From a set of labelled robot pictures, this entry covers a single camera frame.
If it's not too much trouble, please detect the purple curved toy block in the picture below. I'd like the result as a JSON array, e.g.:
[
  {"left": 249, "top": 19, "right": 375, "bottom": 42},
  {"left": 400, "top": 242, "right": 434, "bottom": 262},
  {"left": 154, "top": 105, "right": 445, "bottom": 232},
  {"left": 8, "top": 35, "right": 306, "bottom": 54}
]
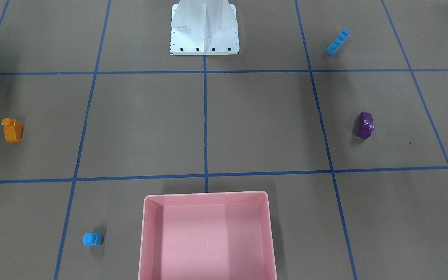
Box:
[{"left": 357, "top": 112, "right": 375, "bottom": 140}]

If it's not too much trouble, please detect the orange toy block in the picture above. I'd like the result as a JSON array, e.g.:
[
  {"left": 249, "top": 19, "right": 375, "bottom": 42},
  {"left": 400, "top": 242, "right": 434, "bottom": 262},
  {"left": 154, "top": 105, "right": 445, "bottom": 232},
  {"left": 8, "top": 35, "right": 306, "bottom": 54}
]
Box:
[{"left": 2, "top": 118, "right": 24, "bottom": 143}]

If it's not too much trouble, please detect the pink plastic box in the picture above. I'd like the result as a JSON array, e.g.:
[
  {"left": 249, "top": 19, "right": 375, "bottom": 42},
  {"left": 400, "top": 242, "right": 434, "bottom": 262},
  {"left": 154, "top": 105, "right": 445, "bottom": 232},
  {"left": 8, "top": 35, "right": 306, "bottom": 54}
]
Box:
[{"left": 138, "top": 191, "right": 278, "bottom": 280}]

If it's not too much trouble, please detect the long blue studded block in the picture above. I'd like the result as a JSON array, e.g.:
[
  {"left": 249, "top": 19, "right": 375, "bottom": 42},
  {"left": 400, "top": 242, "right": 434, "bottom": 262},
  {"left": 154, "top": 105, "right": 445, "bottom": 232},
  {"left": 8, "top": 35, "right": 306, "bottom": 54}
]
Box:
[{"left": 325, "top": 28, "right": 350, "bottom": 56}]

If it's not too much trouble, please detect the small blue toy block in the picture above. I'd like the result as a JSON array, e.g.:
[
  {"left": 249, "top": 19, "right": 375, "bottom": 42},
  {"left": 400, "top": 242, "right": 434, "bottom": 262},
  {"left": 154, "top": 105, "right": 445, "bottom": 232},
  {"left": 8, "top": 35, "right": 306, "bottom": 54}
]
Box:
[{"left": 82, "top": 232, "right": 103, "bottom": 247}]

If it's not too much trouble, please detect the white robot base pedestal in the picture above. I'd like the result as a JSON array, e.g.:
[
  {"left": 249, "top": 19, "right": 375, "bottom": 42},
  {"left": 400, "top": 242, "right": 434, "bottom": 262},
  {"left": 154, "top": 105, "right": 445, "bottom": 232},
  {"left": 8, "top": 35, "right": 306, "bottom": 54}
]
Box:
[{"left": 170, "top": 0, "right": 240, "bottom": 56}]

